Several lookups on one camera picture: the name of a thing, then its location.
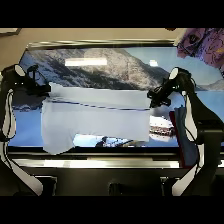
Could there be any light blue shirt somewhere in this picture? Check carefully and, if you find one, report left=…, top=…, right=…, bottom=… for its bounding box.
left=40, top=81, right=152, bottom=156

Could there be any purple patterned garment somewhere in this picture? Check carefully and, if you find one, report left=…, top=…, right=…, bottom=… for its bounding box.
left=175, top=27, right=224, bottom=78

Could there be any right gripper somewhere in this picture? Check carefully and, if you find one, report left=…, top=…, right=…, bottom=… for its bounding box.
left=146, top=84, right=168, bottom=109

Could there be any blue garment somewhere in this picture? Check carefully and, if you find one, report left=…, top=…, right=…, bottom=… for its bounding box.
left=173, top=105, right=202, bottom=168

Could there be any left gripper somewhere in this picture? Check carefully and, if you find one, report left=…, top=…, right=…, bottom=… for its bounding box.
left=24, top=82, right=52, bottom=98

